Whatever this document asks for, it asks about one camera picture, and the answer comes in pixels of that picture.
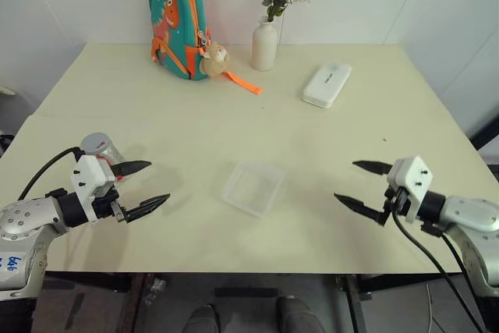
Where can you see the dark rounded shape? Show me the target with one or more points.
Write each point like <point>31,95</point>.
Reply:
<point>202,319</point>

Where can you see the white ceramic vase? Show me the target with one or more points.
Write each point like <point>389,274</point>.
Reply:
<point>264,46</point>

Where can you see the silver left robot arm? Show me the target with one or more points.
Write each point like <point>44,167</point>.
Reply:
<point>27,218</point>

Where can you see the clear plastic square container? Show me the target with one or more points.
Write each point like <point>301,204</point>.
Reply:
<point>253,188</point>

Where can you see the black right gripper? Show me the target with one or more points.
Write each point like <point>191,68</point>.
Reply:
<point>398,200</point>

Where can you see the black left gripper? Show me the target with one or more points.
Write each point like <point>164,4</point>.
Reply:
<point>107,208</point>

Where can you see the white rectangular case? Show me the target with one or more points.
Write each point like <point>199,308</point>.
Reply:
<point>326,83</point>

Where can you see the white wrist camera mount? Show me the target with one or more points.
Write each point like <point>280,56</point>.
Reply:
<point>411,177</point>
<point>87,177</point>

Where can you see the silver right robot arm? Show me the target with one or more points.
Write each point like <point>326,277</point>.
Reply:
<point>468,212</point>

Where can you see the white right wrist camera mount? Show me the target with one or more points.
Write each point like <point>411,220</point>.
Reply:
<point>411,177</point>

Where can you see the dark object beside table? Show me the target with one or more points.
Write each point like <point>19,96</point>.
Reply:
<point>15,108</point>

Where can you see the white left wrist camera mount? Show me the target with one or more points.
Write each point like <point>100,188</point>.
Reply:
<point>87,177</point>

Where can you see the grey plastic container lid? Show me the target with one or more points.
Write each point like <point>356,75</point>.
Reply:
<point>93,142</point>

